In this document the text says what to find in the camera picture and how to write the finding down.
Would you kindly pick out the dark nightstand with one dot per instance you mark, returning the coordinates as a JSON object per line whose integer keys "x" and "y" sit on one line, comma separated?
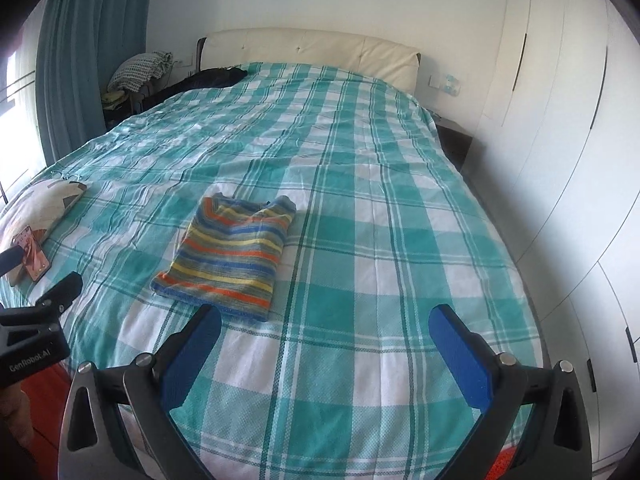
{"x": 456, "y": 142}

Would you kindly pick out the striped knit sweater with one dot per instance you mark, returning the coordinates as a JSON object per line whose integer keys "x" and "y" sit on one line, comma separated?
{"x": 230, "y": 255}

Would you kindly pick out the window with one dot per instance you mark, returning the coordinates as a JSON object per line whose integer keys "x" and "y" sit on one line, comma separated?
{"x": 17, "y": 110}

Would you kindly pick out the folded grey knit blanket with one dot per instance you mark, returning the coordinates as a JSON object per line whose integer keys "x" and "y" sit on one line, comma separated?
{"x": 140, "y": 71}

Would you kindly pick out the white wardrobe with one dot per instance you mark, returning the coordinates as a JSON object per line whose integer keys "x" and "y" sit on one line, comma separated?
{"x": 560, "y": 135}

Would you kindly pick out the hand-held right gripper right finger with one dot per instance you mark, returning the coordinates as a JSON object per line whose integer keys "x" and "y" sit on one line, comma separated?
{"x": 460, "y": 360}

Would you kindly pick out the pink smartphone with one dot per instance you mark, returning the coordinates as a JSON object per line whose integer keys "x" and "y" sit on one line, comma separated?
{"x": 34, "y": 257}

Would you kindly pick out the cream padded headboard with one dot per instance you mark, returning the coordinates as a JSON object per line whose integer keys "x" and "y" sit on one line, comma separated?
{"x": 310, "y": 50}

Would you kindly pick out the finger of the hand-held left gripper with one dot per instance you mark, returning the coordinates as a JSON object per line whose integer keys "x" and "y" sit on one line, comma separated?
{"x": 11, "y": 260}
{"x": 60, "y": 290}

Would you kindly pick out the teal plaid bed blanket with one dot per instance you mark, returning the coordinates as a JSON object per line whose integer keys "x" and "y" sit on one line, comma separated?
{"x": 360, "y": 185}

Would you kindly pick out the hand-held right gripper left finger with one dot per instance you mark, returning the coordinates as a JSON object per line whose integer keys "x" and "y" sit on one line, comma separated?
{"x": 192, "y": 355}

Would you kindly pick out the cream patterned pillow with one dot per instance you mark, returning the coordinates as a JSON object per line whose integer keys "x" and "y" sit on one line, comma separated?
{"x": 47, "y": 200}

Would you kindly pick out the black cloth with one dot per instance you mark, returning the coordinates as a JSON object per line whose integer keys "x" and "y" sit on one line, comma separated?
{"x": 210, "y": 80}

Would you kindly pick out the yellow green cloth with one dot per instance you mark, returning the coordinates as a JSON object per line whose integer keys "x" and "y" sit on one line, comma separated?
{"x": 115, "y": 100}

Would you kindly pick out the blue curtain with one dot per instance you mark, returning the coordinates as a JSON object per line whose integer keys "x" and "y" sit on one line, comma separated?
{"x": 85, "y": 60}

